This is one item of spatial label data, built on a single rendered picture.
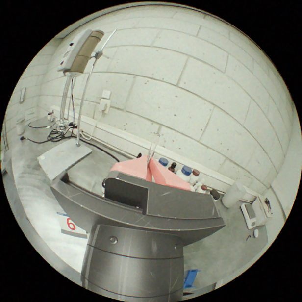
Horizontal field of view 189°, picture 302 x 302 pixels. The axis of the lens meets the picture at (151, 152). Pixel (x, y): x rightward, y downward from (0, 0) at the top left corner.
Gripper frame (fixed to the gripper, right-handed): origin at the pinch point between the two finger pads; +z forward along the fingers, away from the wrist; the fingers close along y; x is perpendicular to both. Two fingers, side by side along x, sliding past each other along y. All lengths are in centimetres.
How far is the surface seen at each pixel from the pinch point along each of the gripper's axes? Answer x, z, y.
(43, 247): 101, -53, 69
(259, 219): 21, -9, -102
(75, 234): 25.4, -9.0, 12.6
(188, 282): 24.9, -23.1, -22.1
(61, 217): 22.8, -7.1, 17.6
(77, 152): 24.8, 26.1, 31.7
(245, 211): 23, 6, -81
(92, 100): 2, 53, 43
